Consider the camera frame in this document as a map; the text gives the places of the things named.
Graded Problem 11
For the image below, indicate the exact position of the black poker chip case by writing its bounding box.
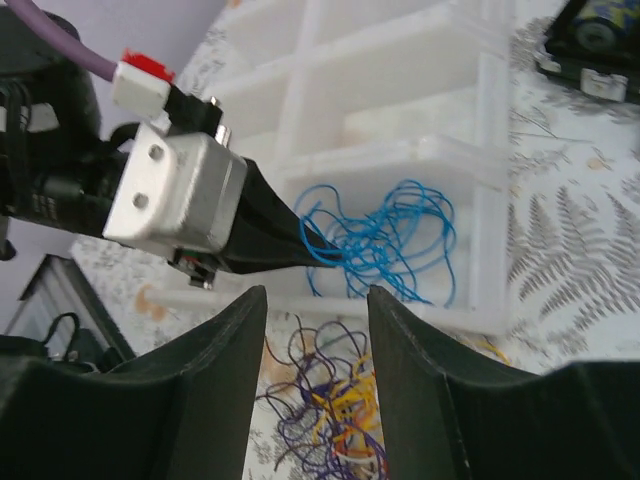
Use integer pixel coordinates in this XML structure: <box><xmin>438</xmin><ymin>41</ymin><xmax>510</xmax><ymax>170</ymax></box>
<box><xmin>534</xmin><ymin>0</ymin><xmax>639</xmax><ymax>104</ymax></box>

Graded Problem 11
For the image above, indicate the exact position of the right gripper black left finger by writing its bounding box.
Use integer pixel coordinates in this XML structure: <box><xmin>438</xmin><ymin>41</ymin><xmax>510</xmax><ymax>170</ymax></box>
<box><xmin>1</xmin><ymin>286</ymin><xmax>267</xmax><ymax>479</ymax></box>

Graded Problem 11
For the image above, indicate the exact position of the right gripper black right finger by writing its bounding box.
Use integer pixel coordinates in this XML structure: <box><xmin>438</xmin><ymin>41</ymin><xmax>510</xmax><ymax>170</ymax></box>
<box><xmin>367</xmin><ymin>287</ymin><xmax>639</xmax><ymax>479</ymax></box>

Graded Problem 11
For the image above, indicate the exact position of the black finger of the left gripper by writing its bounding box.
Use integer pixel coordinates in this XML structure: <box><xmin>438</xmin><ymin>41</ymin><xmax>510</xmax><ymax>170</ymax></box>
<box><xmin>219</xmin><ymin>159</ymin><xmax>342</xmax><ymax>274</ymax></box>

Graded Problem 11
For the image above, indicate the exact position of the white plastic compartment tray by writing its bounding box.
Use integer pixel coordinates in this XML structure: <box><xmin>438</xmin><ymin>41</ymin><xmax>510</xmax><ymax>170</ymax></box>
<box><xmin>144</xmin><ymin>0</ymin><xmax>511</xmax><ymax>336</ymax></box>

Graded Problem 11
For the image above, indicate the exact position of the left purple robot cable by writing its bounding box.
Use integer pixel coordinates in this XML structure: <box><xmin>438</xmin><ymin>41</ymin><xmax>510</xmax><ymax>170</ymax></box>
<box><xmin>12</xmin><ymin>0</ymin><xmax>176</xmax><ymax>124</ymax></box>

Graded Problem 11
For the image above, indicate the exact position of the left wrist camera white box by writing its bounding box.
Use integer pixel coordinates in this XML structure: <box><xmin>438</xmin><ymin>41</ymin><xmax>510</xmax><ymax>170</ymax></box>
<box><xmin>102</xmin><ymin>124</ymin><xmax>248</xmax><ymax>257</ymax></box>

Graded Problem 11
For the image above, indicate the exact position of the purple thin wire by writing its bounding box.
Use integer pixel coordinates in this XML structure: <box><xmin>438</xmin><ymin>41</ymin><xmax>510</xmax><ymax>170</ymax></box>
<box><xmin>254</xmin><ymin>314</ymin><xmax>391</xmax><ymax>480</ymax></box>

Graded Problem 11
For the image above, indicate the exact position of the yellow thin wire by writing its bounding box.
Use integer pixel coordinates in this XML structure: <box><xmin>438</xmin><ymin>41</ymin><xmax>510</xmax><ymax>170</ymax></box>
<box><xmin>312</xmin><ymin>339</ymin><xmax>511</xmax><ymax>451</ymax></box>

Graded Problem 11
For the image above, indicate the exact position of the blue thin wire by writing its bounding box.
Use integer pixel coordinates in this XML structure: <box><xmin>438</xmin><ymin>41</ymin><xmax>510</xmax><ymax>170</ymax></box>
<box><xmin>292</xmin><ymin>179</ymin><xmax>457</xmax><ymax>307</ymax></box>

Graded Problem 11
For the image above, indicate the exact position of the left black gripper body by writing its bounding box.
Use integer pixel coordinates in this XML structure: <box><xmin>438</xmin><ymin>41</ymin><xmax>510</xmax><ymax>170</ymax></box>
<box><xmin>1</xmin><ymin>7</ymin><xmax>139</xmax><ymax>260</ymax></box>

